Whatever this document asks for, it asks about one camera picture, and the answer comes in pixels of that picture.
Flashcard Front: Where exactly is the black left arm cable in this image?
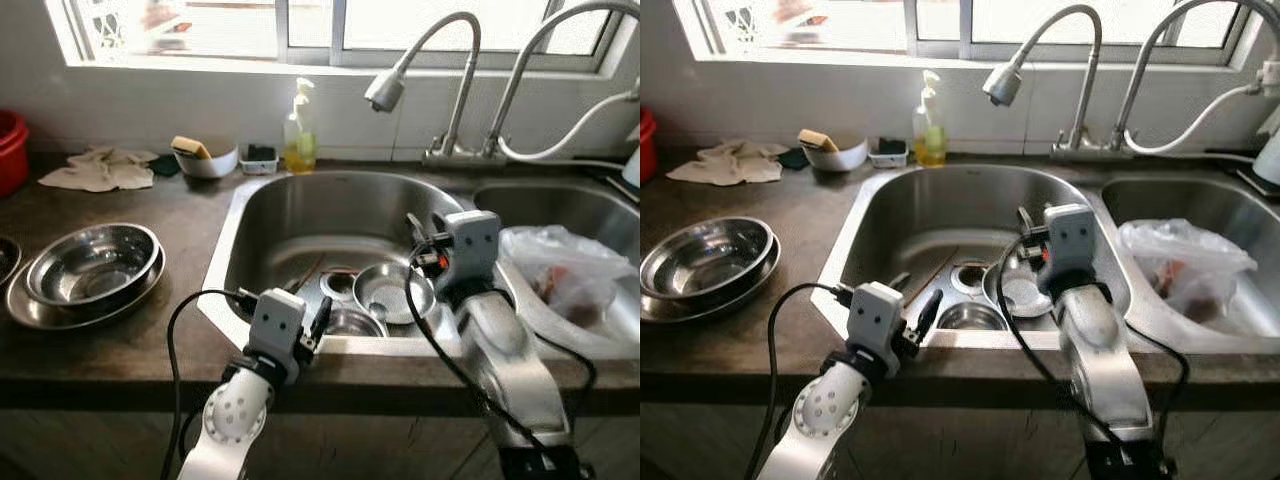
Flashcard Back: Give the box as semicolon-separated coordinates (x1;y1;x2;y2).
160;288;257;480
745;282;854;480

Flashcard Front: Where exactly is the crumpled beige cloth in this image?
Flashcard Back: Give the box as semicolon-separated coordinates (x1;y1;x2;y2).
666;139;789;187
37;146;161;194

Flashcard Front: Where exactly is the stainless steel sink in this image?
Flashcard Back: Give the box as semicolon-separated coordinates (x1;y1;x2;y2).
810;163;1280;353
196;169;641;361

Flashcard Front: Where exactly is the white ceramic bowl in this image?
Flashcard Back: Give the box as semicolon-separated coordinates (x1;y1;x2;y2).
800;131;869;173
173;138;240;180

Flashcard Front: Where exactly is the grey window frame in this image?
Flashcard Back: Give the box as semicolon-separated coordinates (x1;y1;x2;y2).
672;0;1280;71
45;0;641;79

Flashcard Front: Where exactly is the yellow dish soap bottle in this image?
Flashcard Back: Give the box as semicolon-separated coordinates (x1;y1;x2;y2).
912;70;949;169
283;77;319;175

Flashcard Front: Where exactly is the black flat board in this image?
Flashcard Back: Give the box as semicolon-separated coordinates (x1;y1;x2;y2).
598;165;641;204

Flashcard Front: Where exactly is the clear plastic bag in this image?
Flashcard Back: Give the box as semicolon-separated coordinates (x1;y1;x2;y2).
1117;218;1259;326
498;224;623;333

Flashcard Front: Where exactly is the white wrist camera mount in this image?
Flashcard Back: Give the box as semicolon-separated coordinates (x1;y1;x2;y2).
438;209;502;293
1042;203;1100;286
249;288;307;361
847;281;907;354

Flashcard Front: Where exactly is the red plastic basin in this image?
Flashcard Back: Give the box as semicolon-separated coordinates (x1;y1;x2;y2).
0;109;30;198
640;105;657;187

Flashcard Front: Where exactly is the white faucet hose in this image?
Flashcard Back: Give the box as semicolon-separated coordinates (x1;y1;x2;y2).
497;82;641;163
1122;82;1269;157

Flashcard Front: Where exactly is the grey gooseneck faucet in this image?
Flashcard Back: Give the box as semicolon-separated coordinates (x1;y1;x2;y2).
1110;0;1280;156
484;0;641;161

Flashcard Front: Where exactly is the wooden chopstick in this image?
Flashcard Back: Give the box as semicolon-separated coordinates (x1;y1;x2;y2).
297;256;328;298
294;255;325;297
902;250;958;302
905;251;962;304

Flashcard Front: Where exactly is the small white tray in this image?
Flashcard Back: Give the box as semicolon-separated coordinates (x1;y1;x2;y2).
239;143;280;177
868;137;910;170

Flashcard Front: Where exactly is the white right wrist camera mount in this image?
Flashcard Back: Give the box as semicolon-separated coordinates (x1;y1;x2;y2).
438;209;502;293
1042;203;1100;286

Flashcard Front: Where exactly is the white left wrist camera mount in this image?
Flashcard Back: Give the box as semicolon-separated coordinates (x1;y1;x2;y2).
249;288;307;361
847;281;907;354

